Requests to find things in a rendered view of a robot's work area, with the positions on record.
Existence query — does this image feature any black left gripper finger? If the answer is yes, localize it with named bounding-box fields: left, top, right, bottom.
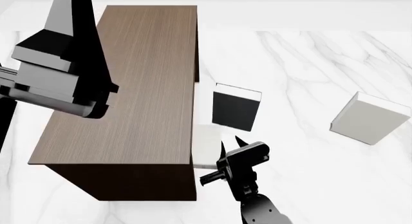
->
left=60, top=0, right=120, bottom=95
left=42, top=0, right=77, bottom=39

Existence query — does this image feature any white box by cabinet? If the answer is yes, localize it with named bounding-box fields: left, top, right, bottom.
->
left=192, top=123, right=227, bottom=171

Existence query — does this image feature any black book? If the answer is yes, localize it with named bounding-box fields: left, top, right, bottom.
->
left=211, top=82, right=263, bottom=133

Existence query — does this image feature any brown wooden cabinet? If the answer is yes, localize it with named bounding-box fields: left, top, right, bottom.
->
left=28, top=5, right=201, bottom=202

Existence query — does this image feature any grey book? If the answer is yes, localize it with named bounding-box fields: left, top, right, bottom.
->
left=329, top=91, right=412, bottom=146

